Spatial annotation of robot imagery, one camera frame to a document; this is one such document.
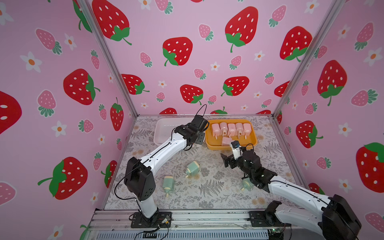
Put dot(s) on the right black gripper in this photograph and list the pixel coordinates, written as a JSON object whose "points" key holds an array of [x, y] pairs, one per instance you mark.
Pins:
{"points": [[232, 160]]}

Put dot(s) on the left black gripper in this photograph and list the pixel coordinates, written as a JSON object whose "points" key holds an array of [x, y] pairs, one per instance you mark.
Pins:
{"points": [[201, 135]]}

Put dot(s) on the yellow plastic storage tray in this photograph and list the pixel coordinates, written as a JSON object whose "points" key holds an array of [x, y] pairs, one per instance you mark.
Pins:
{"points": [[215, 145]]}

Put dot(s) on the green sharpener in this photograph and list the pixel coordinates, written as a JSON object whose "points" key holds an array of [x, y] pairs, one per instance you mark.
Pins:
{"points": [[168, 185], [247, 185], [192, 169]]}

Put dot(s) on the pink sharpener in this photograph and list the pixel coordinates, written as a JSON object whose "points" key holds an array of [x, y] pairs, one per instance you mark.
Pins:
{"points": [[216, 131], [231, 130], [224, 129], [239, 129], [226, 141], [247, 130]]}

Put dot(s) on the white plastic storage tray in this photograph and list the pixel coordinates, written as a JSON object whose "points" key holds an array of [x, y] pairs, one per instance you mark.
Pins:
{"points": [[166, 127]]}

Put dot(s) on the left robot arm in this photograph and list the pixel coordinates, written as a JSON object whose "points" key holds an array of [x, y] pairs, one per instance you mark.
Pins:
{"points": [[140, 173]]}

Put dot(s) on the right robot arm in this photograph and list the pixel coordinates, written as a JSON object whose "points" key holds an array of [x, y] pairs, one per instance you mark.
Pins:
{"points": [[329, 217]]}

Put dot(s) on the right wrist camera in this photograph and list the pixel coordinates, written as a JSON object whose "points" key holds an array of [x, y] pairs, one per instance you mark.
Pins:
{"points": [[235, 147]]}

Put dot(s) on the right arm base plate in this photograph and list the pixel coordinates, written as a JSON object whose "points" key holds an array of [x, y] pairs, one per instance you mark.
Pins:
{"points": [[262, 219]]}

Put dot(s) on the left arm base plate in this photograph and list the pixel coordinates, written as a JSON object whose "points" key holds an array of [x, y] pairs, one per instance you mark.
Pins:
{"points": [[159, 219]]}

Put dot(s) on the aluminium front rail frame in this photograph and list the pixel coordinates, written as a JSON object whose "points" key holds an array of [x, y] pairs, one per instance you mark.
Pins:
{"points": [[191, 225]]}

